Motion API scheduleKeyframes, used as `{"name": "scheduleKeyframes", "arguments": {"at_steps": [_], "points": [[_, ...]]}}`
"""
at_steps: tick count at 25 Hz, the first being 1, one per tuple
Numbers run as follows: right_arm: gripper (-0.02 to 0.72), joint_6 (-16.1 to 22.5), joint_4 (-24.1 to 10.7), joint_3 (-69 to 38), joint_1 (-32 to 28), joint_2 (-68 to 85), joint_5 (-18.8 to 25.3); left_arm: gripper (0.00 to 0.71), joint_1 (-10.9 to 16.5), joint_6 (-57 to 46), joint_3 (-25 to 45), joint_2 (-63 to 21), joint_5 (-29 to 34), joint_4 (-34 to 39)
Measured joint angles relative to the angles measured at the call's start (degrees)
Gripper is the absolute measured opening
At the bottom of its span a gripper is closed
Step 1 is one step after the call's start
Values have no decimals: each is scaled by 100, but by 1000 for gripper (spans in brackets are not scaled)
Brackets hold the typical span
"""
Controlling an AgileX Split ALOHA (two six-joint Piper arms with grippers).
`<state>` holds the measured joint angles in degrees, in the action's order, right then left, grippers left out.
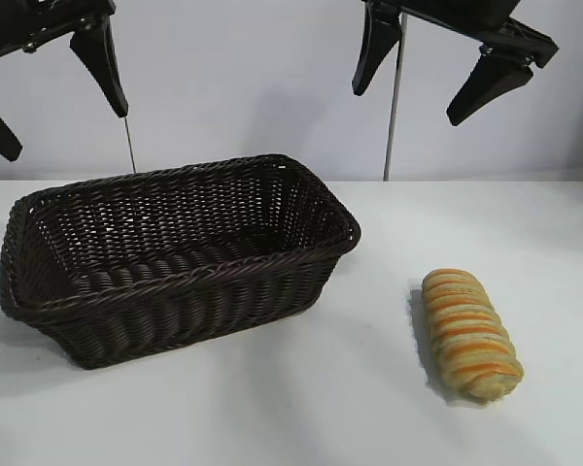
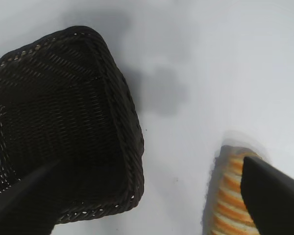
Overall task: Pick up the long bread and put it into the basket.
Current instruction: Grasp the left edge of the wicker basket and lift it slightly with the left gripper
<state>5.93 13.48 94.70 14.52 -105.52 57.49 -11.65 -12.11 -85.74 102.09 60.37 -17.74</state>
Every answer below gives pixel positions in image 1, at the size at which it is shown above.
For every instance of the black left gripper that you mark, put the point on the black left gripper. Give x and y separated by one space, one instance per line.
29 24

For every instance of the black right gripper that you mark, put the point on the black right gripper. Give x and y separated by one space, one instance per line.
466 19

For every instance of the dark brown wicker basket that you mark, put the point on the dark brown wicker basket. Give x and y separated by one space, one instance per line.
126 320

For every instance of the long striped twisted bread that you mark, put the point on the long striped twisted bread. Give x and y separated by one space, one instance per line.
466 335

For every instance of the thick grey background pole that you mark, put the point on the thick grey background pole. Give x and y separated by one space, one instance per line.
393 121

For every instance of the thin grey background rod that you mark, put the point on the thin grey background rod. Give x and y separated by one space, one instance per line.
131 145

